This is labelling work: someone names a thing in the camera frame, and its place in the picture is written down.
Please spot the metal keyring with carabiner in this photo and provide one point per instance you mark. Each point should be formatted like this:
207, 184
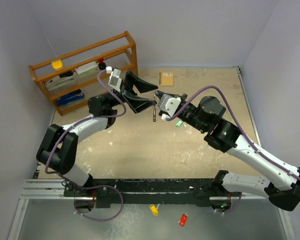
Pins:
154, 112

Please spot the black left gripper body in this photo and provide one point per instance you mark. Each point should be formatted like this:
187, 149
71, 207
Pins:
120, 95

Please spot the black red stamp bottle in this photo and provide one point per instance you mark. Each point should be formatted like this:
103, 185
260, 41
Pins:
101, 64

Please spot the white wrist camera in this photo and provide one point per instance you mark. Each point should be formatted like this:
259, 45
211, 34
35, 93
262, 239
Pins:
115, 80
168, 105

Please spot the brown spiral notebook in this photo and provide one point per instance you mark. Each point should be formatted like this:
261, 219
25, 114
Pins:
166, 79

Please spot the orange wooden shelf rack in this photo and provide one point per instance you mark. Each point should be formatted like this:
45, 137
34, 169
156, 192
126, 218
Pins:
43, 72

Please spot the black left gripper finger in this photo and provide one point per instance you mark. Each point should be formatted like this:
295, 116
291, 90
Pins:
136, 103
131, 80

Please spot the white black stapler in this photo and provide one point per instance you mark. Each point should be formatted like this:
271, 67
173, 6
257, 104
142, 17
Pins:
58, 82

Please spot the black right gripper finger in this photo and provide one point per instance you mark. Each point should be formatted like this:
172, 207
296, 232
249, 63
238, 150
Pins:
160, 94
182, 97

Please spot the yellow-capped key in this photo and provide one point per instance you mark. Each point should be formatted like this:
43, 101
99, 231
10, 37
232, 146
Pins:
154, 209

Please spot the green-capped key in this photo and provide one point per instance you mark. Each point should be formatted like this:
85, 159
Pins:
180, 123

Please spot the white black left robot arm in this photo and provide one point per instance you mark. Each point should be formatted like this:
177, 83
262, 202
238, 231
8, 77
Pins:
58, 149

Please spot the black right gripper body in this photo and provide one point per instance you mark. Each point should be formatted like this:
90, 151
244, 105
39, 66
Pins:
188, 116

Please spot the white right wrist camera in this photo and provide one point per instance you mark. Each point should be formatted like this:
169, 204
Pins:
168, 105

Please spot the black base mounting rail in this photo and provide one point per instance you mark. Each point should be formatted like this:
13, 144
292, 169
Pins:
180, 191

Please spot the blue stapler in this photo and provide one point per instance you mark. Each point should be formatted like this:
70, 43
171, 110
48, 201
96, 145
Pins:
70, 97

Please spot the white cardboard box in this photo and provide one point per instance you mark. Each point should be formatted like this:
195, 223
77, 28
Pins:
87, 69

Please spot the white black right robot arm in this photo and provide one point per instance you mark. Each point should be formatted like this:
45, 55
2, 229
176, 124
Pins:
279, 181

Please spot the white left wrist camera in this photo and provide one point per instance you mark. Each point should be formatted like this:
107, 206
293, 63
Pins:
115, 80

